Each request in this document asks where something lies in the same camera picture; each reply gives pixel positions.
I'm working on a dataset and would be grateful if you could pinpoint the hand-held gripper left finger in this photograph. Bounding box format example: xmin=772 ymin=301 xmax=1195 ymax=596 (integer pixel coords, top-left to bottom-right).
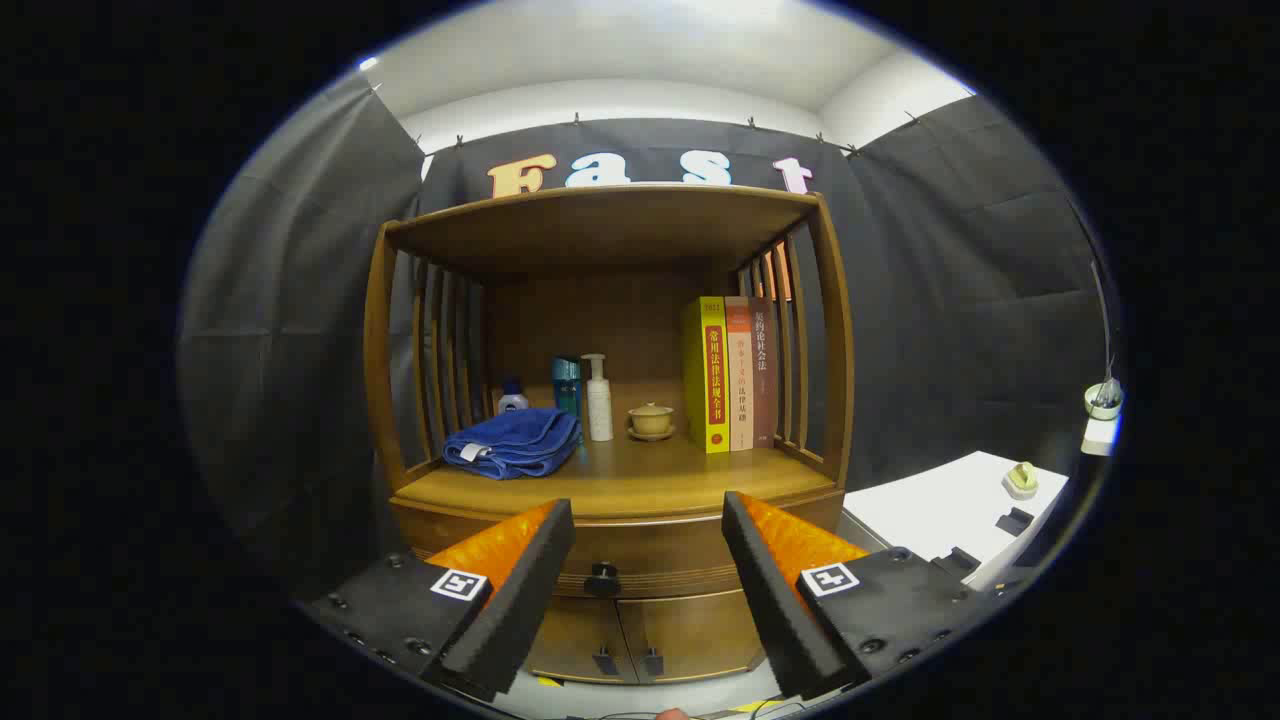
xmin=300 ymin=498 xmax=578 ymax=703

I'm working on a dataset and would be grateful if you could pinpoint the thick yellow book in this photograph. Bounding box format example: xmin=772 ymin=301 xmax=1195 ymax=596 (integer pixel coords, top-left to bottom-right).
xmin=682 ymin=296 xmax=732 ymax=455

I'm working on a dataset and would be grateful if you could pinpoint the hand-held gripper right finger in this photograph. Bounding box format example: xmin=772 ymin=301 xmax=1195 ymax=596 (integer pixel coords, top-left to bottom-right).
xmin=720 ymin=490 xmax=1003 ymax=701

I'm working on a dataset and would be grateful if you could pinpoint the white pump bottle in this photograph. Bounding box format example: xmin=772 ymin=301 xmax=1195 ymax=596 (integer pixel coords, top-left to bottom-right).
xmin=581 ymin=353 xmax=615 ymax=443

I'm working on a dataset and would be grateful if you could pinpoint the orange and white book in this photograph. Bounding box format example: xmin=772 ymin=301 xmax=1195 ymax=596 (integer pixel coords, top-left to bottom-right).
xmin=724 ymin=296 xmax=755 ymax=452

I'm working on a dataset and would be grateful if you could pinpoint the wooden cabinet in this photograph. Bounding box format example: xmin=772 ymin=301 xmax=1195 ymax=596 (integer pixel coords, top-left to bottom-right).
xmin=362 ymin=183 xmax=856 ymax=687

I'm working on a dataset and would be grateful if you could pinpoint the wooden cabinet door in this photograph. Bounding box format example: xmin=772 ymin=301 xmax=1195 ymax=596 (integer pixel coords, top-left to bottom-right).
xmin=525 ymin=597 xmax=641 ymax=686
xmin=615 ymin=590 xmax=766 ymax=681

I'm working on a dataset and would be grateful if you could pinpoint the wooden drawer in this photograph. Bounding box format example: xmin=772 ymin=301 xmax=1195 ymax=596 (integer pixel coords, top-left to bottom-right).
xmin=390 ymin=490 xmax=846 ymax=601

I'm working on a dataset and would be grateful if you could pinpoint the tall blue bottle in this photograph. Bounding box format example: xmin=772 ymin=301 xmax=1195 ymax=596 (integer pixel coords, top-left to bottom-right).
xmin=552 ymin=356 xmax=582 ymax=419

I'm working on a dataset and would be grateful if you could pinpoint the blue folded towel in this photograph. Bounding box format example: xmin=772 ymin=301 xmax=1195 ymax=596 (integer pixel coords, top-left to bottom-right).
xmin=443 ymin=407 xmax=583 ymax=481

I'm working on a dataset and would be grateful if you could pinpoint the brown book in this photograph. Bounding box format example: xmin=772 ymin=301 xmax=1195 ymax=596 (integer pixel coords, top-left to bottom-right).
xmin=748 ymin=297 xmax=779 ymax=448

